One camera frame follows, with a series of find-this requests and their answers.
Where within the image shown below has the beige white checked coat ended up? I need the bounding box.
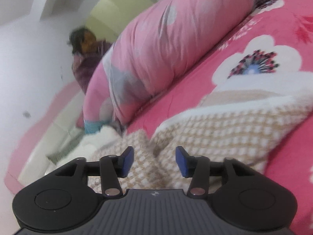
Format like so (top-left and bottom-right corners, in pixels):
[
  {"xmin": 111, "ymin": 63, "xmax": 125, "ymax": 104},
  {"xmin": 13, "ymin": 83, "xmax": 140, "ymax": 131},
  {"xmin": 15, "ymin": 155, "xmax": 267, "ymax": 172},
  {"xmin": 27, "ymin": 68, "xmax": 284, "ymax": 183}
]
[{"xmin": 91, "ymin": 72, "xmax": 312, "ymax": 190}]

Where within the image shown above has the white fleece blanket pile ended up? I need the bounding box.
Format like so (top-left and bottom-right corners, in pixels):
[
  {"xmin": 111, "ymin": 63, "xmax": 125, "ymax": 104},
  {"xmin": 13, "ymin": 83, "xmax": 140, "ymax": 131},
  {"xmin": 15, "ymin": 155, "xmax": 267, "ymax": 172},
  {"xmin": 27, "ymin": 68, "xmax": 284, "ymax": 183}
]
[{"xmin": 45, "ymin": 122, "xmax": 123, "ymax": 175}]

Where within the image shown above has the teal striped cloth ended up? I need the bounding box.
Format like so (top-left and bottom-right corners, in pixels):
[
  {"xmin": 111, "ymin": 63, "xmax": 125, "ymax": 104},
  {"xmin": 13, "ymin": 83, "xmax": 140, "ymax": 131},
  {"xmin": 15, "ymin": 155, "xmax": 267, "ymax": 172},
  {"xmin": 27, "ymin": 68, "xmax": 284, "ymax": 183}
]
[{"xmin": 84, "ymin": 120, "xmax": 112, "ymax": 134}]

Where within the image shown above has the pink white headboard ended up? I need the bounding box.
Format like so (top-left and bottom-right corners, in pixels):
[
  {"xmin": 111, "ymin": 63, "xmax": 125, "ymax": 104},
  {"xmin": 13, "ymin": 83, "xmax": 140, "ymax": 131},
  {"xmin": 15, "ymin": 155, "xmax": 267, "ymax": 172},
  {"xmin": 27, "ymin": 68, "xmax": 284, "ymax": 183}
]
[{"xmin": 4, "ymin": 82, "xmax": 84, "ymax": 194}]

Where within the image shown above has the woman in purple coat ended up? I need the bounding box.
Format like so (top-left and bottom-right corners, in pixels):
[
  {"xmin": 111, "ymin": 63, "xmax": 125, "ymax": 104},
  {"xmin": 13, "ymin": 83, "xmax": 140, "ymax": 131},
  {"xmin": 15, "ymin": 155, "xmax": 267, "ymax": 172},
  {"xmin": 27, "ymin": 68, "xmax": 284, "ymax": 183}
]
[{"xmin": 68, "ymin": 27, "xmax": 112, "ymax": 93}]

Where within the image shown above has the pink floral duvet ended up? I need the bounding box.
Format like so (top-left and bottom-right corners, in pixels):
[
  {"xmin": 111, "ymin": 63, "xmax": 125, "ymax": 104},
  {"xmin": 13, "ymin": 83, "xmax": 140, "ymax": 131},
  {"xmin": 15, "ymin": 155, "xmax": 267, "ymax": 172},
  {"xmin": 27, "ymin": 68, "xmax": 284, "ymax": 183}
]
[{"xmin": 83, "ymin": 0, "xmax": 262, "ymax": 126}]

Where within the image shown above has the pink flowered bed sheet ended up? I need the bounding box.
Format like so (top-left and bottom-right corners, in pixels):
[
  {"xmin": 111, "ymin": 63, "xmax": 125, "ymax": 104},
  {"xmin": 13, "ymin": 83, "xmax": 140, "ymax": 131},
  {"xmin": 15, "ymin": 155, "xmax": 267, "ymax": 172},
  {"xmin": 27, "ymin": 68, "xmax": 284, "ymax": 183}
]
[{"xmin": 129, "ymin": 0, "xmax": 312, "ymax": 234}]

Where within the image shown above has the yellow green wardrobe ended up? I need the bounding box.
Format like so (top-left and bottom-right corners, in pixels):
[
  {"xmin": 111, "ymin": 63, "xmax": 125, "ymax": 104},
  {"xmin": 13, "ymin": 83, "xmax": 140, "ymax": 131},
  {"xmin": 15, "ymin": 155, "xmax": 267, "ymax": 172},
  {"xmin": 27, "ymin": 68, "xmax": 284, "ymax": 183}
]
[{"xmin": 85, "ymin": 0, "xmax": 157, "ymax": 43}]

